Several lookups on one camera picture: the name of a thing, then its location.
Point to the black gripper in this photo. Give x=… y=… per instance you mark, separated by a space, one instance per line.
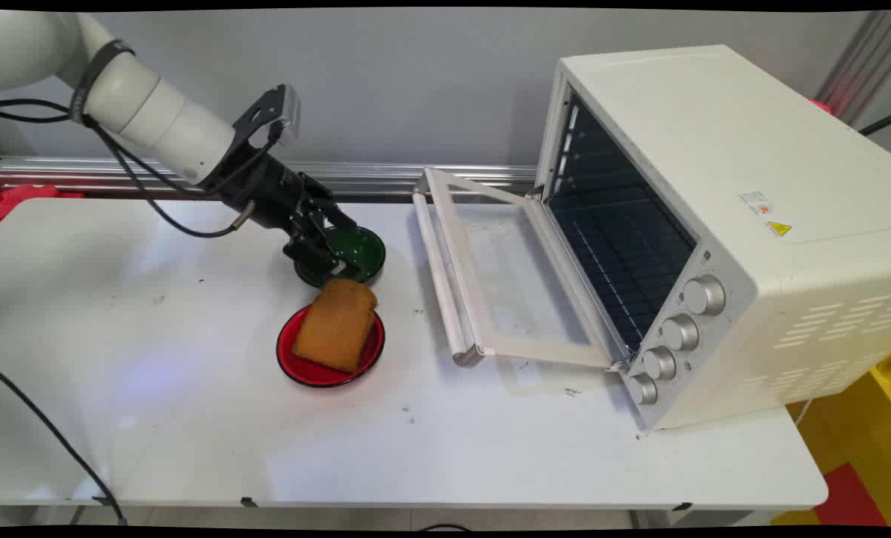
x=266 y=193

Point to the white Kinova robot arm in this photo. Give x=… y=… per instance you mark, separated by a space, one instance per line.
x=139 y=97

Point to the green plate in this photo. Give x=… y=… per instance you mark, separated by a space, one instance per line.
x=358 y=252

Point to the brown toast slice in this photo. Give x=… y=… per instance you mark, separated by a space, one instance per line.
x=337 y=324

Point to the red plate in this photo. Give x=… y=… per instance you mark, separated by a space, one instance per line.
x=318 y=368

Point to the silver oven knob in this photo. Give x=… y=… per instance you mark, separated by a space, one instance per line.
x=703 y=294
x=642 y=388
x=680 y=332
x=659 y=363

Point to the white toaster oven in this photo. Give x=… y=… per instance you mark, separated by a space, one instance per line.
x=736 y=224

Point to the yellow warning sticker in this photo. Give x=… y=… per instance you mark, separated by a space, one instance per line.
x=779 y=229

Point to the aluminium rail along wall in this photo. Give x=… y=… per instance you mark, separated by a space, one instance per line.
x=340 y=176

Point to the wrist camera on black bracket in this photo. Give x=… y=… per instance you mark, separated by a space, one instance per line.
x=272 y=113

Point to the aluminium frame post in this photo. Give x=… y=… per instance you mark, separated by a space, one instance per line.
x=863 y=67

